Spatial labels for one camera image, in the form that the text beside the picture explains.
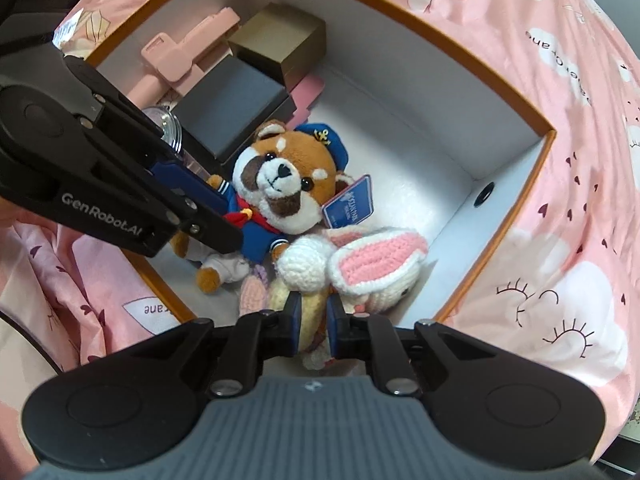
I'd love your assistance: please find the red panda sailor plush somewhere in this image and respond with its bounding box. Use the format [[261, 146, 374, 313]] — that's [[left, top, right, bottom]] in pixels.
[[170, 120, 376, 295]]

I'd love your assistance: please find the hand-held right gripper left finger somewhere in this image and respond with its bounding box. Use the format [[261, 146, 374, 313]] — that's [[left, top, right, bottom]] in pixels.
[[117, 292, 303, 396]]

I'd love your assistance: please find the white crochet bunny toy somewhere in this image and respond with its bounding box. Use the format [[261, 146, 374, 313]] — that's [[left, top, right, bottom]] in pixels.
[[237, 227, 431, 372]]

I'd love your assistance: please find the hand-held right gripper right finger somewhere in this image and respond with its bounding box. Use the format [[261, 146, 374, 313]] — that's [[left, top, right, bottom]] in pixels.
[[327, 295, 501, 393]]

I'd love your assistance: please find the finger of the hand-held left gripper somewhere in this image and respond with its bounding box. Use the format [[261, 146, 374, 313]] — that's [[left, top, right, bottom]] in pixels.
[[62, 54, 232, 216], [30, 170, 243, 259]]

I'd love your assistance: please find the pink heart print sheet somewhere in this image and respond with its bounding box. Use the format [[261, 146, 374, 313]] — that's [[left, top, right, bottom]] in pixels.
[[0, 210, 196, 371]]

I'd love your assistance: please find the black cable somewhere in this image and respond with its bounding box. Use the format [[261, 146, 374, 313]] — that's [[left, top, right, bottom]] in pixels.
[[0, 310, 63, 376]]

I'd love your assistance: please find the gold cardboard box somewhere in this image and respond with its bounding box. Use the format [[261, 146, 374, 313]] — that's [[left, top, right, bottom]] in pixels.
[[227, 2, 328, 86]]

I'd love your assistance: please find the pink snap card wallet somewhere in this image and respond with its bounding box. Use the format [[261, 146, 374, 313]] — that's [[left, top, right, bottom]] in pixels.
[[287, 72, 326, 122]]

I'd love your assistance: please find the pink selfie stick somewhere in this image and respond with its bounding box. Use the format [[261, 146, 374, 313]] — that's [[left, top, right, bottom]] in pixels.
[[125, 7, 241, 103]]

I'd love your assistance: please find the orange-edged white cardboard box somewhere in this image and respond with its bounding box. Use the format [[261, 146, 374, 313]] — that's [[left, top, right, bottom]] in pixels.
[[85, 0, 558, 333]]

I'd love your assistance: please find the black square box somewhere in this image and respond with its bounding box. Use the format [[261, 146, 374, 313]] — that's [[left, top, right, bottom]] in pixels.
[[175, 55, 296, 163]]

